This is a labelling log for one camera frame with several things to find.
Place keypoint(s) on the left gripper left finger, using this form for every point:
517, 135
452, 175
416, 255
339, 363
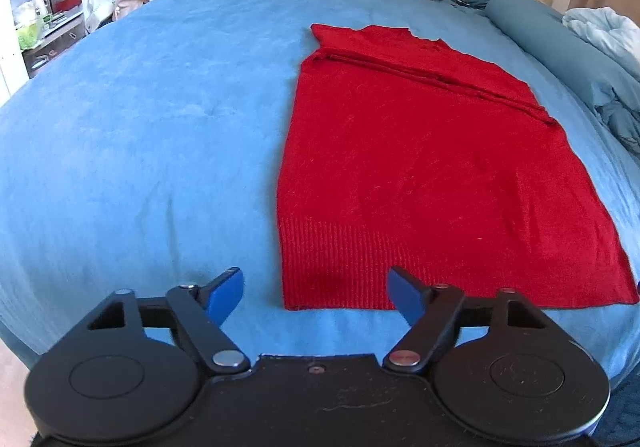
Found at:
132, 367

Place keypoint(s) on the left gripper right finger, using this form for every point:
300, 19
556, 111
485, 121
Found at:
498, 366

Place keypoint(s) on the red knit sweater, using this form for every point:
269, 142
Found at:
405, 152

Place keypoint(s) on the blue bed blanket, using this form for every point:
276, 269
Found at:
147, 156

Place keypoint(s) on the teal bolster cushion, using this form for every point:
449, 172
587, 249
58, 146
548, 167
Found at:
605, 88

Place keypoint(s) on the light blue crumpled duvet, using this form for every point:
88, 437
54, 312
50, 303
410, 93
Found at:
616, 36

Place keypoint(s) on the red box on shelf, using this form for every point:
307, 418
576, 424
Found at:
65, 5

